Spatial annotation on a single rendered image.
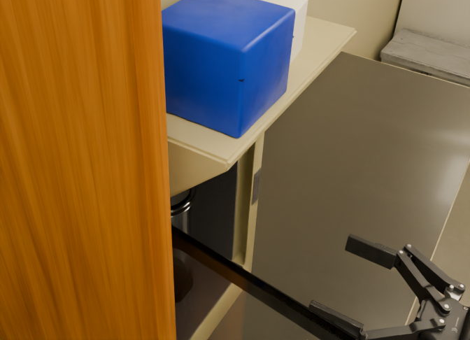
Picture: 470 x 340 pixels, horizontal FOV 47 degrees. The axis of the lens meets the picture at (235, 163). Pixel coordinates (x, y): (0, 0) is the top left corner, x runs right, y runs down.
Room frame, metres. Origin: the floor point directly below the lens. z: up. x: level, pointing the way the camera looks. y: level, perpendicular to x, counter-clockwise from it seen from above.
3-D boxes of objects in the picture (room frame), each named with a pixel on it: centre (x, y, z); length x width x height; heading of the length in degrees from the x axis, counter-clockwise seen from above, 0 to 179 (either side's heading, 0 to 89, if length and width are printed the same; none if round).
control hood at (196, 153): (0.53, -0.02, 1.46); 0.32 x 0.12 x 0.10; 152
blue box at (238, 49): (0.46, 0.02, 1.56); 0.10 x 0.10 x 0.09; 62
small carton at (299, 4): (0.56, -0.04, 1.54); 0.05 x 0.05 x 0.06; 70
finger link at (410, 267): (0.47, -0.26, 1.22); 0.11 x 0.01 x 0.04; 20
